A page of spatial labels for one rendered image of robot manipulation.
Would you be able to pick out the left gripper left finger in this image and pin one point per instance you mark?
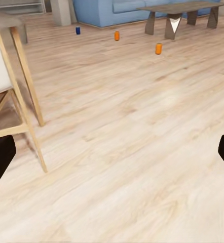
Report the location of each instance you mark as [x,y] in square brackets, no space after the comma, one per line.
[7,152]

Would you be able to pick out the breakfast table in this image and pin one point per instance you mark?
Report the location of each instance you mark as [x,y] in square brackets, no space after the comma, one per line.
[12,21]

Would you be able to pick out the coffee table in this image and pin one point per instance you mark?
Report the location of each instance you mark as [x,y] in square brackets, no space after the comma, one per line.
[175,12]

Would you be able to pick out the trash can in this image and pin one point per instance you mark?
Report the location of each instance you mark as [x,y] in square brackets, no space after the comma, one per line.
[22,34]

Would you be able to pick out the sofa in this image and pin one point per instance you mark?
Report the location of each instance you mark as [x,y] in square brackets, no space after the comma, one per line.
[113,13]

